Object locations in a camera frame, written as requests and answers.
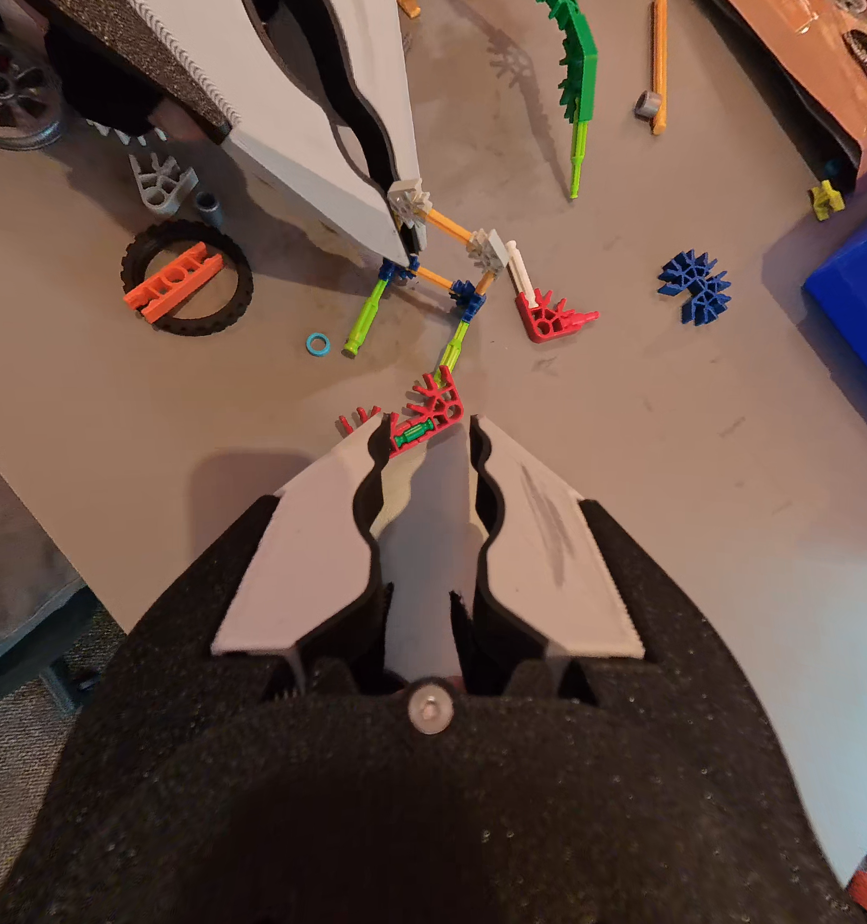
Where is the red connector white rod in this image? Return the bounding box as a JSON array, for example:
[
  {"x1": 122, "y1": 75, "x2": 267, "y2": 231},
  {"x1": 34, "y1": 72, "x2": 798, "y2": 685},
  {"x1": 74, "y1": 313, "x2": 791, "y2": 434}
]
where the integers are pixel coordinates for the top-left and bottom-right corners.
[{"x1": 506, "y1": 243, "x2": 602, "y2": 345}]

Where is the blue snowflake connector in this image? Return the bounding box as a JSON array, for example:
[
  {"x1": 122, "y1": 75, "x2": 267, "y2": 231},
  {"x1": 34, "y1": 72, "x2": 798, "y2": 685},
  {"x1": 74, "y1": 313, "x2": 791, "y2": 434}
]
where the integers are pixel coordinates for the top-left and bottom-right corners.
[{"x1": 658, "y1": 250, "x2": 733, "y2": 326}]

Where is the orange rod blue connector frame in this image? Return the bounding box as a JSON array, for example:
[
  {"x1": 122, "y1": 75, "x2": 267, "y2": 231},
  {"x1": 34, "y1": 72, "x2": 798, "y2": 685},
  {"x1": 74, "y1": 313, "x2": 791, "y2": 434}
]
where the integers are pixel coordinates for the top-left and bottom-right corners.
[{"x1": 343, "y1": 177, "x2": 515, "y2": 375}]

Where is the orange rod grey end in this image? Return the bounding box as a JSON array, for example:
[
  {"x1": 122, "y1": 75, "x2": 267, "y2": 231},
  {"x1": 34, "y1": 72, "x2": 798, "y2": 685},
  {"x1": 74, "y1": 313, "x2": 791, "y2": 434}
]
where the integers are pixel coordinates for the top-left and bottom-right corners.
[{"x1": 635, "y1": 0, "x2": 671, "y2": 137}]

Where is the orange ladder connector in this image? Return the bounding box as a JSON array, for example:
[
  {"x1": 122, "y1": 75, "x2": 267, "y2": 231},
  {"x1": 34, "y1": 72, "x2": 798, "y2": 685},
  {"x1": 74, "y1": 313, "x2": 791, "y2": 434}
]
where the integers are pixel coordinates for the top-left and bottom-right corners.
[{"x1": 124, "y1": 243, "x2": 227, "y2": 320}]

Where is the black rubber tire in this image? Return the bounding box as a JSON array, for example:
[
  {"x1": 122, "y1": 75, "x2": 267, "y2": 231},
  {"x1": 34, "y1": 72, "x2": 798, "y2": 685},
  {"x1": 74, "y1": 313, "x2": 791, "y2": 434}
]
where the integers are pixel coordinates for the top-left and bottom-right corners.
[{"x1": 121, "y1": 220, "x2": 255, "y2": 337}]

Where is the red connector pair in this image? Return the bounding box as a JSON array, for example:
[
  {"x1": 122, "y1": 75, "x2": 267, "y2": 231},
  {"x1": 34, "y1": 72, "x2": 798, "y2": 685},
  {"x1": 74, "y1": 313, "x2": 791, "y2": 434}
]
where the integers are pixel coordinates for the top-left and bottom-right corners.
[{"x1": 337, "y1": 366, "x2": 468, "y2": 457}]

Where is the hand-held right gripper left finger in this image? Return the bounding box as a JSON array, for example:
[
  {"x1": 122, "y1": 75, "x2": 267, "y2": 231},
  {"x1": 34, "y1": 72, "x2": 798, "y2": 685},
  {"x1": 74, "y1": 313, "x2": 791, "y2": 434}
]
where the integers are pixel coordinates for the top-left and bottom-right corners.
[{"x1": 210, "y1": 416, "x2": 391, "y2": 665}]

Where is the small yellow connector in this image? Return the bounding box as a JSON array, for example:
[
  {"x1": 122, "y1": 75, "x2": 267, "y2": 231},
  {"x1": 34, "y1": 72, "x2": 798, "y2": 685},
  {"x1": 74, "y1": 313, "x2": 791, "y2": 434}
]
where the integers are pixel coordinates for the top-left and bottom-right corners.
[{"x1": 811, "y1": 178, "x2": 847, "y2": 223}]

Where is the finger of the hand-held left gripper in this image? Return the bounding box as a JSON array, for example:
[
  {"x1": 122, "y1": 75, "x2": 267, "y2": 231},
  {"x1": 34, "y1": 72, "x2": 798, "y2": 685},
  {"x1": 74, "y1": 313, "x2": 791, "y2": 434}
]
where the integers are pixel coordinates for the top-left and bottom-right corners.
[
  {"x1": 280, "y1": 0, "x2": 424, "y2": 197},
  {"x1": 131, "y1": 0, "x2": 408, "y2": 270}
]

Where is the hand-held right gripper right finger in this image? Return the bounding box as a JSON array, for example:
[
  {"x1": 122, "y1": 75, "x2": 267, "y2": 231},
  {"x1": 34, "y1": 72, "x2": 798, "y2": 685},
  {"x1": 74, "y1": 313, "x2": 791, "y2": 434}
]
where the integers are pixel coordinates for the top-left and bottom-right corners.
[{"x1": 467, "y1": 416, "x2": 647, "y2": 668}]

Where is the white snowflake connector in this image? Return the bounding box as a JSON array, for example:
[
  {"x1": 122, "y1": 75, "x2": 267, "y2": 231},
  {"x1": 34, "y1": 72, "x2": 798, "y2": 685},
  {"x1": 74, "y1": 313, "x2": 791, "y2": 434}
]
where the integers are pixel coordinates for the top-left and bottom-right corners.
[{"x1": 88, "y1": 120, "x2": 169, "y2": 147}]

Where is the grey wheel hub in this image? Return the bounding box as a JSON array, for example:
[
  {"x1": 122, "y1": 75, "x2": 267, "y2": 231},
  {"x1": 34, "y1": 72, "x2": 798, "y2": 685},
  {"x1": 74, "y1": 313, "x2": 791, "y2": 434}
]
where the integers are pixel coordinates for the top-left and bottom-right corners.
[{"x1": 0, "y1": 29, "x2": 68, "y2": 154}]

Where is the green spiky chain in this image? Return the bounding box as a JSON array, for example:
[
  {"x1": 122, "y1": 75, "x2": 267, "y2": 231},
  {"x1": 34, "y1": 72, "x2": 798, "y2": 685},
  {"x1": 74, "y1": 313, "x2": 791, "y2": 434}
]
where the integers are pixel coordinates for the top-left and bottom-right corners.
[{"x1": 535, "y1": 0, "x2": 602, "y2": 202}]

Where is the grey fabric chair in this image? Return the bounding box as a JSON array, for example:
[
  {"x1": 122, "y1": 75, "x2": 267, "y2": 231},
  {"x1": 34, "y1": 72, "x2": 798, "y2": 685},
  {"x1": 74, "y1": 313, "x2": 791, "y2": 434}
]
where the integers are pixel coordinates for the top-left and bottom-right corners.
[{"x1": 0, "y1": 441, "x2": 111, "y2": 717}]

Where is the printed toy packet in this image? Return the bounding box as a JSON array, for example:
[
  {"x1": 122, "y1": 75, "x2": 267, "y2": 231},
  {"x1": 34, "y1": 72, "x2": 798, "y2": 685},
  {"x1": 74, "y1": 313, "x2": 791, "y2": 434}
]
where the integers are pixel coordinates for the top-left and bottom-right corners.
[{"x1": 715, "y1": 0, "x2": 867, "y2": 183}]

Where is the grey fan connector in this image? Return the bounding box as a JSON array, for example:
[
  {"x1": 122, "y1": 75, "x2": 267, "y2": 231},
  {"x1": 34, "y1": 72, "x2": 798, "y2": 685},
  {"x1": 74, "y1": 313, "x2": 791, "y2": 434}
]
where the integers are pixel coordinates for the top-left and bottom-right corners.
[{"x1": 131, "y1": 152, "x2": 201, "y2": 219}]

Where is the blue plastic bin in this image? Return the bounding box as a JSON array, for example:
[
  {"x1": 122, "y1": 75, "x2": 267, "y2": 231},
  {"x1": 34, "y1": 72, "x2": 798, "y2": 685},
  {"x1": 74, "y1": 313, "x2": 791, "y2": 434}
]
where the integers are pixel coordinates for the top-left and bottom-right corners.
[{"x1": 803, "y1": 195, "x2": 867, "y2": 407}]

